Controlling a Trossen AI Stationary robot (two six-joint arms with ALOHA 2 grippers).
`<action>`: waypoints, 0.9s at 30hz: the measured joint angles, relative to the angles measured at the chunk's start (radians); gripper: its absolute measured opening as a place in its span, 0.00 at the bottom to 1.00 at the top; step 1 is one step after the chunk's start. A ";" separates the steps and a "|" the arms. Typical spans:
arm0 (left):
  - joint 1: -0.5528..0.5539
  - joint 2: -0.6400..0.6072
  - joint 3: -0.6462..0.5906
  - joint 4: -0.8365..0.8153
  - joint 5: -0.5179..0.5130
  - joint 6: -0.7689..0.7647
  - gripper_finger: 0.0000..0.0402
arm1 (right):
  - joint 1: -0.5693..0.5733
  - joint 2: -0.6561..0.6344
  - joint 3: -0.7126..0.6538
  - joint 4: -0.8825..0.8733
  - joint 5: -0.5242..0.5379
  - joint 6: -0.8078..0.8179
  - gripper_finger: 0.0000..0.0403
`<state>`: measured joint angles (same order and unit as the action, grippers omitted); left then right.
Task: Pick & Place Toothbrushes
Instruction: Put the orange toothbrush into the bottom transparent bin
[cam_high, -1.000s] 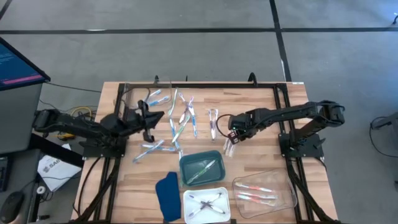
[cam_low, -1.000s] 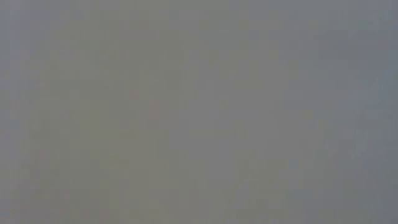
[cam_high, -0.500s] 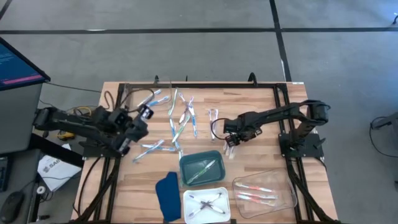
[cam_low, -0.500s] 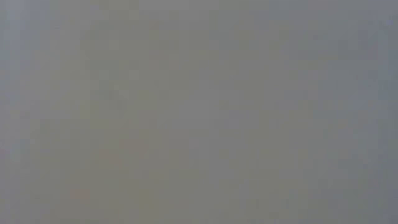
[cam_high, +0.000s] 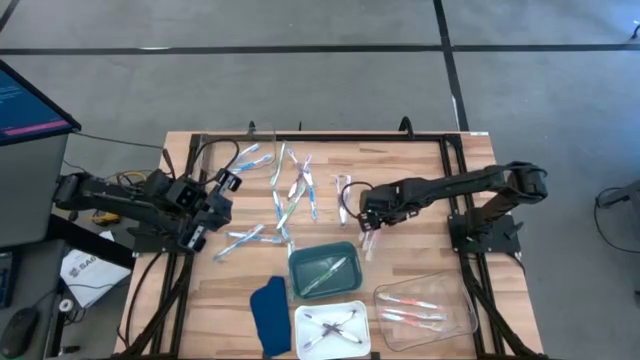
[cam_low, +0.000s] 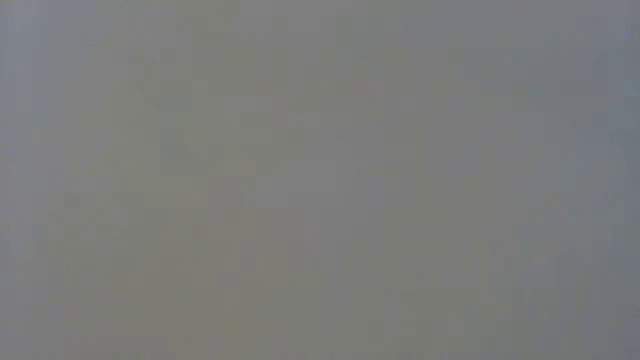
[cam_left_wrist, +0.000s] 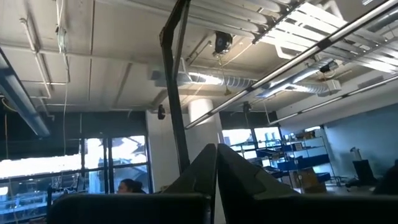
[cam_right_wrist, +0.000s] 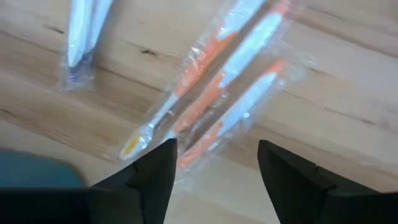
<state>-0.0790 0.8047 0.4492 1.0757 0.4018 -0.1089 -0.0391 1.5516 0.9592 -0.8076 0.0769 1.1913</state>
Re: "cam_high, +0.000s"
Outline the grey stand foot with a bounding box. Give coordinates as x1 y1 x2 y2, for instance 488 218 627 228
597 180 640 211

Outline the black computer mouse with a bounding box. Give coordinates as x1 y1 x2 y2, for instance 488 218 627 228
0 307 40 359

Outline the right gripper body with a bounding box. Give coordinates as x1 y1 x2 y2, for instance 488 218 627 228
358 185 419 234

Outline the dark blue cloth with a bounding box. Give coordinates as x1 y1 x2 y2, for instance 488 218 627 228
249 275 293 357

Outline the monitor with blue screen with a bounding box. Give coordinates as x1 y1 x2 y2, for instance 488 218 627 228
0 58 82 147

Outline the teal plastic bin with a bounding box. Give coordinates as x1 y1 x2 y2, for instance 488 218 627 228
288 241 364 301

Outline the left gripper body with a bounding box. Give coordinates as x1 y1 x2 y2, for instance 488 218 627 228
187 169 244 252

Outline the white printed booklet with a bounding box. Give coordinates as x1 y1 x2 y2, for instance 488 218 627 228
59 230 132 309

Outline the purple toothbrush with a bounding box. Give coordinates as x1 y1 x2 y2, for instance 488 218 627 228
342 174 353 221
288 154 314 200
287 148 307 176
301 309 358 350
333 174 347 227
302 312 363 345

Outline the white plastic tray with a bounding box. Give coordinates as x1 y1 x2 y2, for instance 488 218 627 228
293 299 372 360

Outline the black keyboard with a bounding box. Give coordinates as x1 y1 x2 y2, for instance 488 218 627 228
0 249 16 309

